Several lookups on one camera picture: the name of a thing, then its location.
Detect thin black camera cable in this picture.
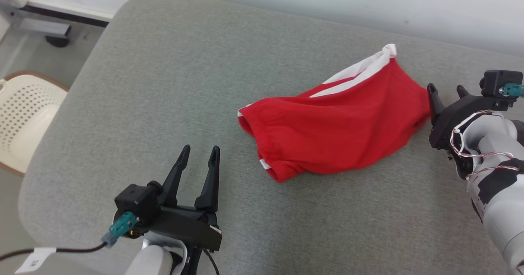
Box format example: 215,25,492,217
0,242,108,263

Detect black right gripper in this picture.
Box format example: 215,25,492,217
427,83,508,151

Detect black caster wheel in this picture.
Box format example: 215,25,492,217
45,35,70,48

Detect grey metal frame post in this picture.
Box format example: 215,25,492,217
0,0,72,37

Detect red white twisted wires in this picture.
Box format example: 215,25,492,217
449,110,520,180

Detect red shorts with white stripe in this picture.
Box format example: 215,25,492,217
237,44,431,183

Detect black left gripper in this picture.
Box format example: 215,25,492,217
141,144,223,252

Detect white cable label tag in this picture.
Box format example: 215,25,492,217
16,247,57,274

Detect cream perforated laundry basket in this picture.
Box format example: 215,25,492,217
0,71,70,178

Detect teal camera cable connector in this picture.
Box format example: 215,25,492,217
499,83,524,98
101,211,138,248

